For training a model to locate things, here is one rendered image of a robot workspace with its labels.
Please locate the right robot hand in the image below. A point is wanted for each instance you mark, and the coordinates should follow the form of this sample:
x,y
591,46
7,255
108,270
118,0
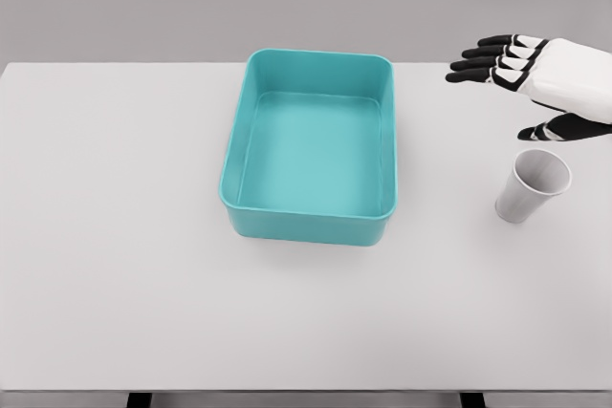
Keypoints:
x,y
569,76

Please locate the white paper cup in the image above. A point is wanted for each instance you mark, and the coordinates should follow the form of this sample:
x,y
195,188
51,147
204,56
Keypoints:
x,y
531,188

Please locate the teal plastic basket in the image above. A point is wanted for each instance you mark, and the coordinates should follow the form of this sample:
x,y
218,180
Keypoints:
x,y
311,155

